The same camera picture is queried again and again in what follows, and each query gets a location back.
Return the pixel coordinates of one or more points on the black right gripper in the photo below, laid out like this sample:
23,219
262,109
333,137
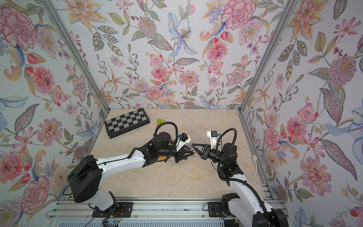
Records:
206,153

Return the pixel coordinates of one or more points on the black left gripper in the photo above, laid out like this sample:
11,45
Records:
179,155

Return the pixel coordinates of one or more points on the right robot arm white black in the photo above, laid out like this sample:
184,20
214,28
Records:
258,212

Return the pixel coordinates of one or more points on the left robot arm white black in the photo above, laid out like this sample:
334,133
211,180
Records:
84,180

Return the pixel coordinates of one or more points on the green cylinder block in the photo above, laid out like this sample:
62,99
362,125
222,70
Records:
160,121

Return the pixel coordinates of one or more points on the black white folding chessboard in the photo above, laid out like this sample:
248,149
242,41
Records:
127,122

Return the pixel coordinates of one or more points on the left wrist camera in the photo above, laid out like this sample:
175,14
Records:
182,140

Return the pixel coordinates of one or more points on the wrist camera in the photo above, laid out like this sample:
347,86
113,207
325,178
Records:
182,140
213,136

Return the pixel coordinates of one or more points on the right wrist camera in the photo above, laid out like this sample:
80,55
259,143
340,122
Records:
213,136

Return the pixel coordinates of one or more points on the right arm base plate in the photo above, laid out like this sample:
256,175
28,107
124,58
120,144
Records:
230,206

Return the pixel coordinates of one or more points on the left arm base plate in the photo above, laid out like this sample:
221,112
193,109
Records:
117,210

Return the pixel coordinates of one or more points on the aluminium front rail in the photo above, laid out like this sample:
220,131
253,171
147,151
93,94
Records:
136,208

